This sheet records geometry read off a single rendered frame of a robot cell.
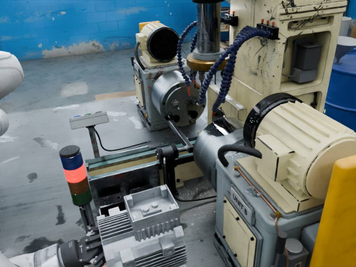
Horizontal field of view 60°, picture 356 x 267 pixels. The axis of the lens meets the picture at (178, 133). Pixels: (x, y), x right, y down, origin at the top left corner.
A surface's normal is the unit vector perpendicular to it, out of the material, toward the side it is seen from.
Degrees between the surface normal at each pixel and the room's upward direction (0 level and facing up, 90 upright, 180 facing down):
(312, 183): 90
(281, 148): 0
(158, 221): 90
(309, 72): 90
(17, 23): 90
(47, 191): 0
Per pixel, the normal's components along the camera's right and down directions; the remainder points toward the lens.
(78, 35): 0.24, 0.47
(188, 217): -0.05, -0.87
